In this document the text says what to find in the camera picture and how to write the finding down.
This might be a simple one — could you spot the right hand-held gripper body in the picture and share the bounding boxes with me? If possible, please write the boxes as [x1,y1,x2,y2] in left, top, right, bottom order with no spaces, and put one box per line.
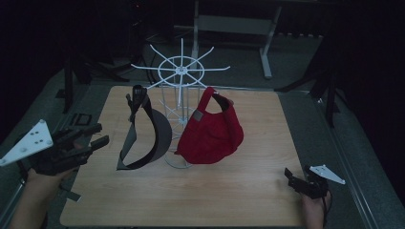
[294,163,347,200]

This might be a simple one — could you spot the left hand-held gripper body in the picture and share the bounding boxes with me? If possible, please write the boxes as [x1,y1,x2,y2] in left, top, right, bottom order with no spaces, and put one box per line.
[0,118,94,177]

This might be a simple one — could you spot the grey sun visor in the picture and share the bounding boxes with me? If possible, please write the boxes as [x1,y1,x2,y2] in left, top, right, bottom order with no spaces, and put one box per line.
[116,84,173,172]

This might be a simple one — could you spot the red baseball cap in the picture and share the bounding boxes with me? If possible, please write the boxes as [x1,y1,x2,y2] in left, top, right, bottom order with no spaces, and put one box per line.
[174,86,245,166]

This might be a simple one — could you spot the white wire hat rack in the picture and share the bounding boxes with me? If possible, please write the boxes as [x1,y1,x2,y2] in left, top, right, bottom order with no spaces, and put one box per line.
[130,37,231,170]

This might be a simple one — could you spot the person's right hand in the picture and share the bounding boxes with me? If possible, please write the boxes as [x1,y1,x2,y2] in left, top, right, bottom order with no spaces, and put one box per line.
[300,190,332,229]

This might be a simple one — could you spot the person's left hand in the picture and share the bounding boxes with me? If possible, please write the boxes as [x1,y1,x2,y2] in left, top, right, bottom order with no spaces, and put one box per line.
[26,167,78,204]

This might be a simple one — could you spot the black metal stand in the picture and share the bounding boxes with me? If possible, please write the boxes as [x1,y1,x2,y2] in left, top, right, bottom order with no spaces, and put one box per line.
[274,30,350,129]
[54,47,130,115]

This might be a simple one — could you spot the black floor bracket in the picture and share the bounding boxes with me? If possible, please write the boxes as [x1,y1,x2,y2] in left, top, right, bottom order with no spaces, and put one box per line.
[69,112,93,128]

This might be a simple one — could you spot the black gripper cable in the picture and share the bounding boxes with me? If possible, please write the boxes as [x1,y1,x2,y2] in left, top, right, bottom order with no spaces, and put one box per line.
[321,190,333,227]

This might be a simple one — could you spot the grey flat floor bracket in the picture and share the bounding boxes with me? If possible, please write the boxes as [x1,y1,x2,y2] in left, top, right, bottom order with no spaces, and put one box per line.
[58,178,82,203]

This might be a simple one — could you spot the black floor cables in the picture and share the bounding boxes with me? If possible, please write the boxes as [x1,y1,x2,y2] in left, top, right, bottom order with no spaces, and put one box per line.
[137,40,160,88]

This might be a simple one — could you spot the grey metal table frame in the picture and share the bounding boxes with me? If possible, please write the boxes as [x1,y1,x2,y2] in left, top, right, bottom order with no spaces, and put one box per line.
[173,0,284,80]

